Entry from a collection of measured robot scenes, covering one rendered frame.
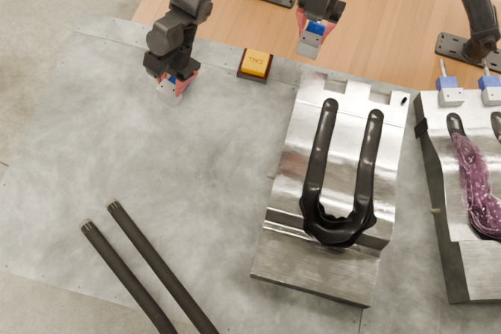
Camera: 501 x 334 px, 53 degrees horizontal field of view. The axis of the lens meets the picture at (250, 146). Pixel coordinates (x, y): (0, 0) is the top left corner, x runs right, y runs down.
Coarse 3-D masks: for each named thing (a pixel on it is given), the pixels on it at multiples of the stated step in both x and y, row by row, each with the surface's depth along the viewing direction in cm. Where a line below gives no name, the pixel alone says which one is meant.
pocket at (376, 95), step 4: (372, 88) 122; (372, 92) 123; (376, 92) 122; (380, 92) 122; (384, 92) 122; (388, 92) 122; (368, 96) 123; (372, 96) 123; (376, 96) 123; (380, 96) 123; (384, 96) 123; (388, 96) 123; (368, 100) 122; (372, 100) 122; (376, 100) 122; (380, 100) 122; (384, 100) 122; (388, 100) 122; (388, 104) 121
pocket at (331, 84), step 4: (328, 80) 123; (332, 80) 123; (336, 80) 123; (340, 80) 123; (324, 84) 124; (328, 84) 124; (332, 84) 124; (336, 84) 124; (340, 84) 123; (344, 84) 123; (324, 88) 123; (328, 88) 123; (332, 88) 123; (336, 88) 123; (340, 88) 123; (344, 88) 123; (336, 92) 123; (340, 92) 123; (344, 92) 121
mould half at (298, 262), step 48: (336, 96) 119; (288, 144) 115; (336, 144) 116; (384, 144) 116; (288, 192) 106; (336, 192) 107; (384, 192) 108; (288, 240) 109; (384, 240) 103; (336, 288) 106
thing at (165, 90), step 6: (168, 78) 126; (174, 78) 126; (162, 84) 124; (168, 84) 124; (174, 84) 125; (156, 90) 124; (162, 90) 123; (168, 90) 123; (174, 90) 123; (162, 96) 125; (168, 96) 122; (174, 96) 123; (180, 96) 127; (168, 102) 126; (174, 102) 125
